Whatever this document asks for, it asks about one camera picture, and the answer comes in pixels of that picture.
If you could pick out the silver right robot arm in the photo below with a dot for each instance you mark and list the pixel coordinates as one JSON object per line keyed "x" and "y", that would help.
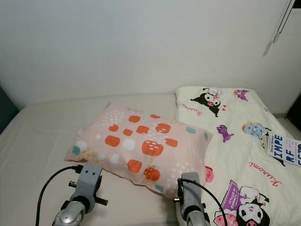
{"x": 197, "y": 219}

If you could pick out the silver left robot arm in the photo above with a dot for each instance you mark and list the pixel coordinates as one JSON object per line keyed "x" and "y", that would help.
{"x": 73, "y": 214}

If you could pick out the pink patterned pillow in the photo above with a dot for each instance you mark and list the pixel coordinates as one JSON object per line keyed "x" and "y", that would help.
{"x": 146, "y": 141}

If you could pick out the bed with cream sheet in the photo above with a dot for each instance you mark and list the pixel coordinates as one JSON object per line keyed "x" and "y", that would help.
{"x": 47, "y": 132}

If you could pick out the white book blue letters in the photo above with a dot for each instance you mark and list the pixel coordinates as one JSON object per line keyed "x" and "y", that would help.
{"x": 284, "y": 149}

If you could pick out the teal upholstered headboard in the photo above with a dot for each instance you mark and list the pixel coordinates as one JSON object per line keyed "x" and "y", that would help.
{"x": 7, "y": 110}

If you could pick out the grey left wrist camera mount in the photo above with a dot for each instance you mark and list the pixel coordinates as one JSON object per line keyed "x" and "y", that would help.
{"x": 91, "y": 181}

